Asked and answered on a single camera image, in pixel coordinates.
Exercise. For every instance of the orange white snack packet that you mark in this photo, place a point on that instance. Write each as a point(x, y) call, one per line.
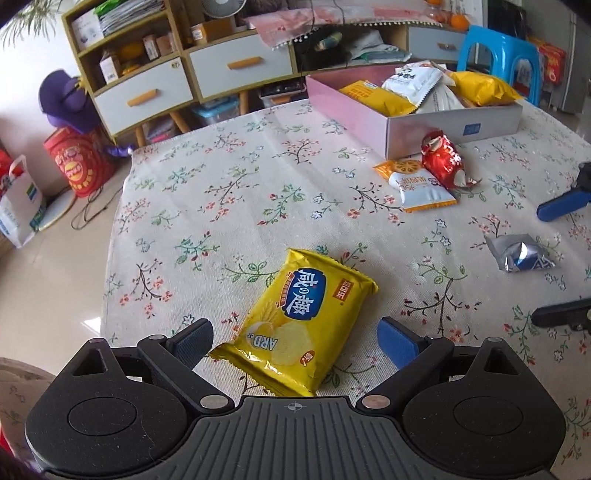
point(415, 189)

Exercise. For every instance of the small brown carton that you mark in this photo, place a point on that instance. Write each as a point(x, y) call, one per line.
point(154, 46)

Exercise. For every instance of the red white candy packet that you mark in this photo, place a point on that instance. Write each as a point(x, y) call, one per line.
point(443, 159)

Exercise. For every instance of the red gift bucket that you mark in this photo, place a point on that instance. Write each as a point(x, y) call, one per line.
point(78, 166)

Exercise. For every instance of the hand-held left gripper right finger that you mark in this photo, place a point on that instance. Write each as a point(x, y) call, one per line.
point(397, 341)

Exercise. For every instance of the white shopping bag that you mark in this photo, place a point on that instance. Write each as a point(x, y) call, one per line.
point(18, 207)

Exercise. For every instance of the white desk fan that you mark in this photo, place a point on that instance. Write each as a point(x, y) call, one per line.
point(221, 7)

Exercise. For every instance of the purple hat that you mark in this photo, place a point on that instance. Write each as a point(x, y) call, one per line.
point(69, 97)

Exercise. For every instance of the green plant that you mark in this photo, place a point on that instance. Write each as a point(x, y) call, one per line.
point(27, 14)

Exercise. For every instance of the orange fruit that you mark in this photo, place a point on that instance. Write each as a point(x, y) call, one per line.
point(457, 21)

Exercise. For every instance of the black flat box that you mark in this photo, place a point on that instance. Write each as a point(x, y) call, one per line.
point(281, 94)

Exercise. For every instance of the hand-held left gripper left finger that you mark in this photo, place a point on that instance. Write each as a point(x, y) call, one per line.
point(194, 339)

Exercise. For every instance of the blue plastic stool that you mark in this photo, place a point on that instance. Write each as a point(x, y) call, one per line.
point(498, 44)

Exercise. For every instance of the white cabinet drawer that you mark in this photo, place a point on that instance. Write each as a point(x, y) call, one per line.
point(161, 78)
point(268, 69)

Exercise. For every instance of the silver blue snack packet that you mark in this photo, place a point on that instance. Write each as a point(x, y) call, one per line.
point(517, 254)

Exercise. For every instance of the blue storage box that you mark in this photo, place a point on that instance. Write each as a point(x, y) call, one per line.
point(217, 113)

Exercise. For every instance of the stack of papers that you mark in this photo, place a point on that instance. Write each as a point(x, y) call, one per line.
point(129, 16)

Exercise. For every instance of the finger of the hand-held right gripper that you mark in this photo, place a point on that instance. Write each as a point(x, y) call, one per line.
point(558, 314)
point(563, 205)

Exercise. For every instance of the yellow bag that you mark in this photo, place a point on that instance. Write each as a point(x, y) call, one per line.
point(129, 53)

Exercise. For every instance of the yellow chips packet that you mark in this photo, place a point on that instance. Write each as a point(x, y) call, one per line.
point(485, 85)
point(300, 332)

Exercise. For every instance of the pink lined cardboard box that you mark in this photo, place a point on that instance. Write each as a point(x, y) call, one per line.
point(494, 122)

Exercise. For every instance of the pink floral cloth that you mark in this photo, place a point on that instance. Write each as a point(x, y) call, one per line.
point(286, 23)

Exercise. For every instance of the white cloth pile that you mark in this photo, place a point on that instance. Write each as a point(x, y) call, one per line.
point(374, 46)

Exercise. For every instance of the wooden shelf cabinet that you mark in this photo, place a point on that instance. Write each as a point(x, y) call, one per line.
point(182, 46)

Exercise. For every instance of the red snack carton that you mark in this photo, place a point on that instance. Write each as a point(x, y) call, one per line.
point(551, 57)

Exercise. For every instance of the yellow orange snack packet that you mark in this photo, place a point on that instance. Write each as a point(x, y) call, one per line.
point(374, 97)

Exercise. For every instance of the white carton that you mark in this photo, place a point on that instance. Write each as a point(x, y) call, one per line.
point(111, 69)

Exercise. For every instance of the white box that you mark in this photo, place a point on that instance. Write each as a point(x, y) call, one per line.
point(85, 27)

